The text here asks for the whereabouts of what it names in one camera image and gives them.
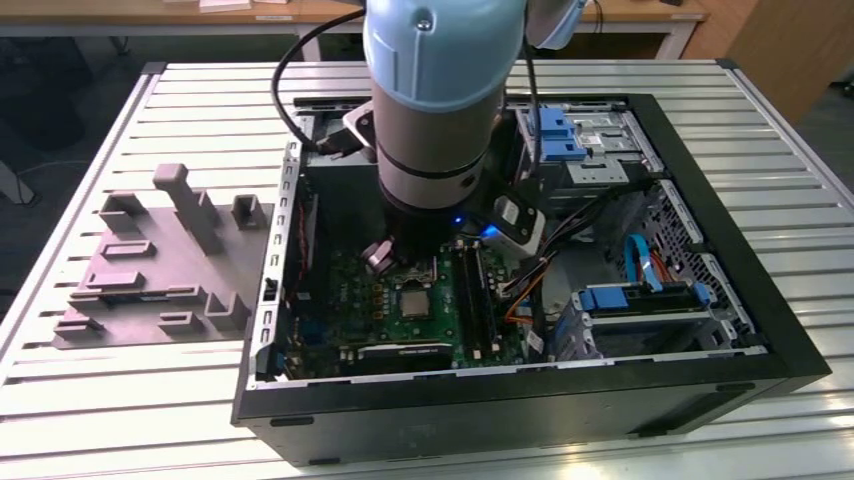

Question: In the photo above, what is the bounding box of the metal socket cover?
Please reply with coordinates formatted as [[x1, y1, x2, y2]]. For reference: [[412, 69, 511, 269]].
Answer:
[[391, 257, 439, 289]]

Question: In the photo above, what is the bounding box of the silver CPU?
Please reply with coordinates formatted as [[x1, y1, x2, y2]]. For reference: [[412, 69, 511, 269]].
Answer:
[[399, 291, 436, 320]]

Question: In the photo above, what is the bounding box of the CPU socket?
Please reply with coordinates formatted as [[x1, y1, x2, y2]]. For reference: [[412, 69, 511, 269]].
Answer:
[[393, 285, 442, 325]]

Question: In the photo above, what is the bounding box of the black RAM slot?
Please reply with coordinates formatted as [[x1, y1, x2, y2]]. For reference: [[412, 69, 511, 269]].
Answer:
[[452, 240, 483, 360], [462, 240, 491, 357], [471, 244, 499, 354]]

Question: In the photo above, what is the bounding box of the green motherboard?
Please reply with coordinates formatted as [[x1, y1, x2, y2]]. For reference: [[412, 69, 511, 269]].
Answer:
[[279, 239, 535, 376]]

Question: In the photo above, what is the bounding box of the black graphics card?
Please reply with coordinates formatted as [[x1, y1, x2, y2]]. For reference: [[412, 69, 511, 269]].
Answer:
[[339, 341, 456, 375]]

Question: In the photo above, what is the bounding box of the empty blue disk carrier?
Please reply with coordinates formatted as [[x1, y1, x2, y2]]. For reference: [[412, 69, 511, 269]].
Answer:
[[536, 106, 590, 162]]

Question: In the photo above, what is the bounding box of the grey metal disk bay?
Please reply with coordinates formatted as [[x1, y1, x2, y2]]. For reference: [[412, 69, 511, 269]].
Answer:
[[512, 107, 662, 216], [563, 282, 748, 361]]

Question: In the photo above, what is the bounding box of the blue carrier holding black disk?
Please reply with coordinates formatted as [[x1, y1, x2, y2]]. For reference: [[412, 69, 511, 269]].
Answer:
[[579, 281, 714, 314]]

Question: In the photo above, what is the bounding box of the grey parts rack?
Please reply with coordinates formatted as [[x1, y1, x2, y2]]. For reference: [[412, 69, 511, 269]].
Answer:
[[51, 162, 279, 351]]

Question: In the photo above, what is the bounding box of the black PC case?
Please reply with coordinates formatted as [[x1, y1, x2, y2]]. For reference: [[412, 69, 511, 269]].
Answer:
[[229, 92, 839, 469]]

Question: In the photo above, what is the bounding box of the brown wooden cabinet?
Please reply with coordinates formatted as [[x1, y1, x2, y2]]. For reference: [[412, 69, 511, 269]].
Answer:
[[683, 0, 854, 126]]

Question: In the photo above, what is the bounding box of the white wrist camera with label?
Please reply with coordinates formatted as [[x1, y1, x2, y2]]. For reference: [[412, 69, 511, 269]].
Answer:
[[490, 193, 550, 257]]

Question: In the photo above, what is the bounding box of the black cable bundle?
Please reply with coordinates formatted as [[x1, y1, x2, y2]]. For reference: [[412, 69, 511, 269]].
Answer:
[[499, 189, 655, 296]]

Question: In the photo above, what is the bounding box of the pale wrist camera block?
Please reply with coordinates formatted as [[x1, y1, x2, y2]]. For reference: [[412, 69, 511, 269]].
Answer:
[[341, 101, 380, 147]]

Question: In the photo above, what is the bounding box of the thin black camera cable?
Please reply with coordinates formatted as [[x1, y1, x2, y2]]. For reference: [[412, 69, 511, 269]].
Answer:
[[522, 42, 546, 179]]

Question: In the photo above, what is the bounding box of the blue flat data cable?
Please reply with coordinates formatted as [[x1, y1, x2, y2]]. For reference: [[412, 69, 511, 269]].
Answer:
[[624, 233, 668, 295]]

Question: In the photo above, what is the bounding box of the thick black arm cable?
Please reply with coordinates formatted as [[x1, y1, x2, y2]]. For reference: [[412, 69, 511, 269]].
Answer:
[[271, 9, 368, 156]]

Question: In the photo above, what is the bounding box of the wooden desk white frame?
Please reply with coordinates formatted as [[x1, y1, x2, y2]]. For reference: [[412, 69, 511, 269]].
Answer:
[[0, 0, 710, 64]]

